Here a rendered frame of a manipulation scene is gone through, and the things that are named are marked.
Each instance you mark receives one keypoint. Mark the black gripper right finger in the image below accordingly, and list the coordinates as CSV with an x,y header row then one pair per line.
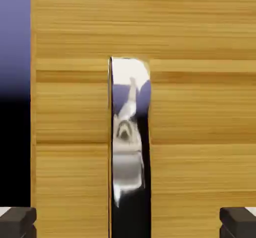
x,y
238,221

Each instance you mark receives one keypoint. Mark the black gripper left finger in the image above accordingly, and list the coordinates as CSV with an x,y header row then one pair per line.
x,y
16,220

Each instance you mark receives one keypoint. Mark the light wood cabinet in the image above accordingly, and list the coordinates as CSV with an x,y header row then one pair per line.
x,y
33,109

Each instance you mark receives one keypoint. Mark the light wood cabinet door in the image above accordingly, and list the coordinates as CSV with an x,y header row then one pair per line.
x,y
190,121

